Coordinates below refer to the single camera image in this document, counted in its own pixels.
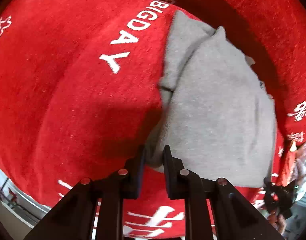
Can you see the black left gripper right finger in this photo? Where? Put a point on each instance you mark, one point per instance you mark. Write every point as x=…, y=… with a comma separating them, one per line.
x=214, y=209

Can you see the red blanket with white lettering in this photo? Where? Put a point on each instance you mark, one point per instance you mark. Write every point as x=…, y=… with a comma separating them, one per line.
x=80, y=91

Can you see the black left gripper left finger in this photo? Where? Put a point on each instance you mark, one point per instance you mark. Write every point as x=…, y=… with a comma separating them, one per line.
x=93, y=209

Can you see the grey small shirt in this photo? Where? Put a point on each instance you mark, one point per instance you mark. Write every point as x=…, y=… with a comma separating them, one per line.
x=217, y=116

